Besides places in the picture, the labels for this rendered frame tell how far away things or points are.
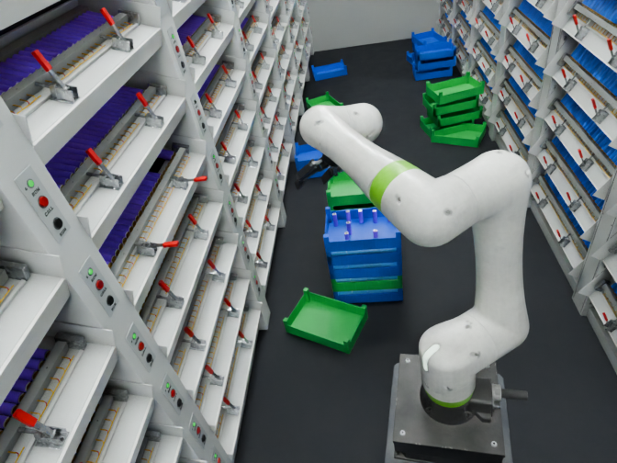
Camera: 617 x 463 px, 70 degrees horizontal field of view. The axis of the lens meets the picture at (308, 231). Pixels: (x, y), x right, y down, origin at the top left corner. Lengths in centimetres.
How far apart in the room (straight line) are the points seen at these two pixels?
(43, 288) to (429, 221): 64
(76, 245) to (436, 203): 62
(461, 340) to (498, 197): 37
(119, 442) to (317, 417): 86
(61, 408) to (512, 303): 92
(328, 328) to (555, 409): 87
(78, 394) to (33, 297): 20
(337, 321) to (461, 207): 120
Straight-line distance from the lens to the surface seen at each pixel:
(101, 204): 95
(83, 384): 90
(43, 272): 82
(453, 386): 113
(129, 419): 105
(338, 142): 102
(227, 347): 155
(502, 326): 113
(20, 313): 79
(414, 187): 83
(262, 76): 246
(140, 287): 101
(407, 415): 127
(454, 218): 82
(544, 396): 181
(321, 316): 196
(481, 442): 125
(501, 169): 90
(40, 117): 87
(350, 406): 173
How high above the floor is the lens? 152
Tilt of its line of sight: 39 degrees down
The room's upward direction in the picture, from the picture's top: 12 degrees counter-clockwise
